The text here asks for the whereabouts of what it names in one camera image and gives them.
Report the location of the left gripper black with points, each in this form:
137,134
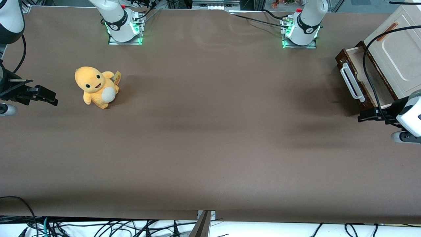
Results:
391,111

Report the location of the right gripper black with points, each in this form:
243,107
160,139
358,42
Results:
10,91

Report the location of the dark wood drawer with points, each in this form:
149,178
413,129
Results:
375,79

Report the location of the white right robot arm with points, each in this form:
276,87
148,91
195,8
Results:
115,16

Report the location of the white drawer cabinet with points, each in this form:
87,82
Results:
401,49

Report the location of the yellow plush toy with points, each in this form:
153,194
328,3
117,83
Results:
95,87

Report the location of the orange bar on cabinet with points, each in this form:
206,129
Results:
389,29

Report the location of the brown table mat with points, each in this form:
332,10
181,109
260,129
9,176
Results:
210,131

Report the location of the silver metal box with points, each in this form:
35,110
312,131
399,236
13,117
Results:
215,4

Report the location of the dark slanted pole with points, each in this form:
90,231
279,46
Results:
202,227

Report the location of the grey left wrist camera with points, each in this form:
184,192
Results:
403,137

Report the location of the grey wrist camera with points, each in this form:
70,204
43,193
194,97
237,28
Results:
403,137
7,110

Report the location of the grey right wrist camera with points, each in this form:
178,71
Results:
7,110

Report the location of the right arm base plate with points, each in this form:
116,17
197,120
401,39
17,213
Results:
125,43

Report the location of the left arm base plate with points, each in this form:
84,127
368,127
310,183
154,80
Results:
299,46

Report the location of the silver metal bracket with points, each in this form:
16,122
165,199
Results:
213,214

